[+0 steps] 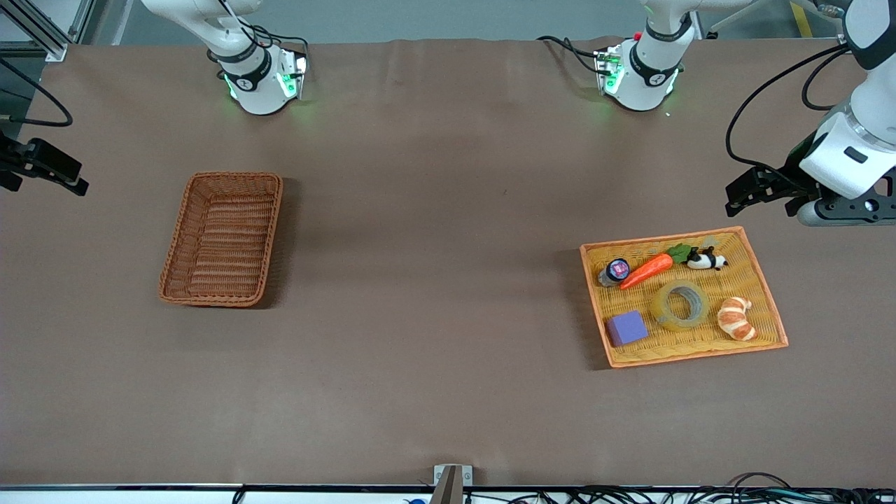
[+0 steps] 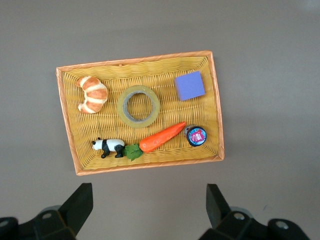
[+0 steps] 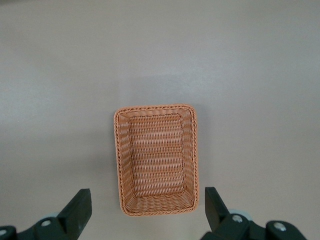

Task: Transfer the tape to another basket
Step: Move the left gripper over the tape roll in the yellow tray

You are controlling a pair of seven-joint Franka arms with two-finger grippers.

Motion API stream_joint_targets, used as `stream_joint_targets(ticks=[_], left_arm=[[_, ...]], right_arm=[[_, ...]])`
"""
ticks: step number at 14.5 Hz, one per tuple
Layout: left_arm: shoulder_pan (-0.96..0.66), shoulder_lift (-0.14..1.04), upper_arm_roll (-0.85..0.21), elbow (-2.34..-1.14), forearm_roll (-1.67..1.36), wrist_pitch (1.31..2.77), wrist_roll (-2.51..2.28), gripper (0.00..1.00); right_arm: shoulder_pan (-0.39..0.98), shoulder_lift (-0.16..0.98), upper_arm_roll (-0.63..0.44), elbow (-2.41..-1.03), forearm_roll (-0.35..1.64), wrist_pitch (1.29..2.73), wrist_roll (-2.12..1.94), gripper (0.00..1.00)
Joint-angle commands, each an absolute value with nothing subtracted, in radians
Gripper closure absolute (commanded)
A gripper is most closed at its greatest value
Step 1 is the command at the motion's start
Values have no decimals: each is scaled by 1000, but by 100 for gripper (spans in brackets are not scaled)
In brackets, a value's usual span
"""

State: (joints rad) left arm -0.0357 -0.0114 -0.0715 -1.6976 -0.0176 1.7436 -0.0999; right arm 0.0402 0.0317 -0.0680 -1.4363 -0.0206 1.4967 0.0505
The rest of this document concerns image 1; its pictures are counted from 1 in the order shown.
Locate clear yellowish tape roll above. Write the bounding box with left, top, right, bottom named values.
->
left=652, top=279, right=711, bottom=332

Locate yellow orange-rimmed flat basket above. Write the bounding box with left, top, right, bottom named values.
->
left=580, top=225, right=790, bottom=369

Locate brown wicker basket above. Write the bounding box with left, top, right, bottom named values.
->
left=158, top=171, right=284, bottom=309

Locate black white panda toy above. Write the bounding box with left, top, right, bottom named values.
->
left=686, top=246, right=729, bottom=272

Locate toy croissant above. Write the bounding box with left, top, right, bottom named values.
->
left=717, top=296, right=758, bottom=342

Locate orange toy carrot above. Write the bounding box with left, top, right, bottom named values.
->
left=619, top=243, right=694, bottom=291

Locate small bottle blue lid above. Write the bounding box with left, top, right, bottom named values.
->
left=598, top=258, right=631, bottom=288

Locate purple cube block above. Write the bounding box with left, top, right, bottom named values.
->
left=605, top=310, right=650, bottom=348

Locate brown table cover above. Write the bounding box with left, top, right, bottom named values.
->
left=0, top=36, right=896, bottom=489

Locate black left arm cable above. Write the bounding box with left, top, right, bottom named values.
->
left=725, top=42, right=865, bottom=193

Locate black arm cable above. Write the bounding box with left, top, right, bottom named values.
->
left=0, top=58, right=74, bottom=128
left=725, top=42, right=865, bottom=193

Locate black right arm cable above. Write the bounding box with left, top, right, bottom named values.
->
left=0, top=58, right=74, bottom=128

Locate aluminium frame profile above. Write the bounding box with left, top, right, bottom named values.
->
left=0, top=0, right=95, bottom=62

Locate black base cable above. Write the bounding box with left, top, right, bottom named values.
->
left=241, top=23, right=310, bottom=57
left=538, top=35, right=604, bottom=74

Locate grey metal camera bracket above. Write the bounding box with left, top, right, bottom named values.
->
left=433, top=464, right=473, bottom=504

